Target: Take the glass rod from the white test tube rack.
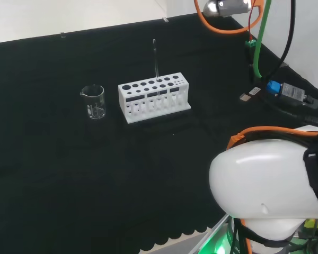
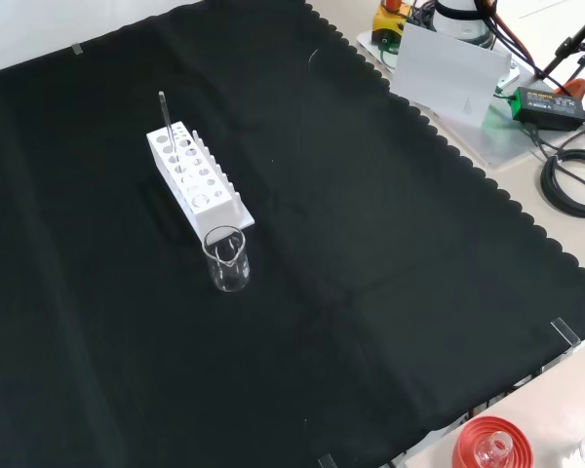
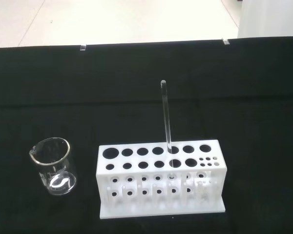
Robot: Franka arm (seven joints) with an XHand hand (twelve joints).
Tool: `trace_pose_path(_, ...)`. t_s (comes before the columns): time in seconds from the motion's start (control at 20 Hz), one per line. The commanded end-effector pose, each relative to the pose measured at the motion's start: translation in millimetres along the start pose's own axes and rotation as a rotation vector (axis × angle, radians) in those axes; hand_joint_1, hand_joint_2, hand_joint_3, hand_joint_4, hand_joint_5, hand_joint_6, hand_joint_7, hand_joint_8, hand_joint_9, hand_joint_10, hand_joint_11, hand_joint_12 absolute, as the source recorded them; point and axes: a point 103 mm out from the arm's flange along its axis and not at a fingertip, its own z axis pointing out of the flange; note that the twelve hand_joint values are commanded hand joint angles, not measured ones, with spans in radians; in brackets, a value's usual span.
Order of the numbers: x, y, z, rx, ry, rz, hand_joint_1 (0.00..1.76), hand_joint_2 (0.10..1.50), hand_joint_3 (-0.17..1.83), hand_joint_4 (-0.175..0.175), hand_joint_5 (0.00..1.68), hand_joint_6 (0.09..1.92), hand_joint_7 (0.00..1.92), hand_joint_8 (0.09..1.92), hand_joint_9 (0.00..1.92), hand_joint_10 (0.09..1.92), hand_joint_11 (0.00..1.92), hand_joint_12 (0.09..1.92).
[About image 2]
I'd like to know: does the clear glass rod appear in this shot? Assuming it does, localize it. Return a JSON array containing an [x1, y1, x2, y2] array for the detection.
[[157, 91, 178, 155]]

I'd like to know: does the white test tube rack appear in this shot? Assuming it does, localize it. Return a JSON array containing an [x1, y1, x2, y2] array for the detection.
[[145, 119, 256, 244]]

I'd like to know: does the small clear glass beaker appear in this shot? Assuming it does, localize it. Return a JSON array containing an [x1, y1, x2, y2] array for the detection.
[[202, 225, 252, 293]]

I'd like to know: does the black bench cloth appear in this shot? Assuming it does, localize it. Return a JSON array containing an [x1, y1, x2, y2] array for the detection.
[[0, 0, 585, 468]]

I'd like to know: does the pale board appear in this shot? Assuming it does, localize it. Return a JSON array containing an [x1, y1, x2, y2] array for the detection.
[[392, 22, 513, 129]]

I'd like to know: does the yellow stop button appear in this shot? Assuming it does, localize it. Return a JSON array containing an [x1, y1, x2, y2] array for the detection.
[[372, 0, 413, 46]]

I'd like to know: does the black power adapter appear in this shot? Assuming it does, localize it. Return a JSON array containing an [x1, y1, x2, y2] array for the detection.
[[510, 86, 585, 132]]

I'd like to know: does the clear round-bottom flask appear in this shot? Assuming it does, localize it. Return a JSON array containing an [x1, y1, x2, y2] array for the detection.
[[475, 431, 515, 467]]

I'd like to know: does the orange clamp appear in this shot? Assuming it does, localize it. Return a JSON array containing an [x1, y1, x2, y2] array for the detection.
[[553, 77, 585, 101]]

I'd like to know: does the black tripod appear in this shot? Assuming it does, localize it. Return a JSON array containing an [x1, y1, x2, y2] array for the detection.
[[535, 7, 585, 82]]

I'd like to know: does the grey base plate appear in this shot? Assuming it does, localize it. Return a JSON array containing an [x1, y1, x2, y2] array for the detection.
[[354, 28, 560, 170]]

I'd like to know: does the coiled black cable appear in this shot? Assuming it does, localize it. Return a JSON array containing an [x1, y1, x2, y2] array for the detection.
[[539, 148, 585, 219]]

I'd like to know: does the orange cable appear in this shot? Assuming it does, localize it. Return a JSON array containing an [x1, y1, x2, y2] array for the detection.
[[472, 0, 550, 82]]

